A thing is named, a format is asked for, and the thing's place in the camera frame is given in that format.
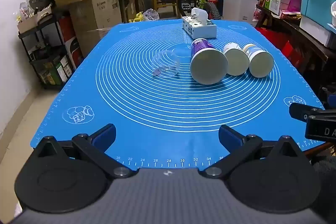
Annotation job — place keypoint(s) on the yellow plastic toy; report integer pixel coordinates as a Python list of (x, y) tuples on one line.
[(136, 18)]

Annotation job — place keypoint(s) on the purple paper cup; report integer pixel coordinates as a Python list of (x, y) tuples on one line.
[(208, 66)]

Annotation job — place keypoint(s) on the red bag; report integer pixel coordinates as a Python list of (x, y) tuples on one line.
[(278, 41)]

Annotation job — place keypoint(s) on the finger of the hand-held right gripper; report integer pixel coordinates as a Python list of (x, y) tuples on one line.
[(300, 111)]

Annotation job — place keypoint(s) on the dark cloth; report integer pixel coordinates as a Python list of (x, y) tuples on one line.
[(325, 182)]

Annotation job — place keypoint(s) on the dark wooden side table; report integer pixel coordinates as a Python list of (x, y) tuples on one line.
[(307, 43)]

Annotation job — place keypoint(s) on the large brown cardboard box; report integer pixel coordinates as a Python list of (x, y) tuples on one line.
[(94, 19)]

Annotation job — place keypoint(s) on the blue silicone baking mat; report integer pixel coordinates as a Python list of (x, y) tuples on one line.
[(157, 108)]

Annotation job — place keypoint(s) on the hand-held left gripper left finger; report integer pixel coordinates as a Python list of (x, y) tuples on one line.
[(105, 136)]

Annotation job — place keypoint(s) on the white plastic storage bin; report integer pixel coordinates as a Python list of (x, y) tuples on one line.
[(315, 29)]

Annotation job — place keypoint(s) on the white patterned tissue box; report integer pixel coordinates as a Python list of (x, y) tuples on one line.
[(200, 28)]

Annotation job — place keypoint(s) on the clear plastic cup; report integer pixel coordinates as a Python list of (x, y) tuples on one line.
[(166, 64)]

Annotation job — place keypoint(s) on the small white paper cup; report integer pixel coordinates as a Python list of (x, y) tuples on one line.
[(237, 64)]

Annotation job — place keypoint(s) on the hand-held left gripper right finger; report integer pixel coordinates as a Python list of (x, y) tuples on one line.
[(230, 136)]

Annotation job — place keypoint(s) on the black metal shelf rack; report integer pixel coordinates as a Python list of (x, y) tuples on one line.
[(48, 56)]

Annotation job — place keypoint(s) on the open cardboard tray box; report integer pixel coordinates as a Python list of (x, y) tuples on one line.
[(32, 19)]

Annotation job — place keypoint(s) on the crumpled clear plastic bag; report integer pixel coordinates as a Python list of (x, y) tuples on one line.
[(151, 14)]

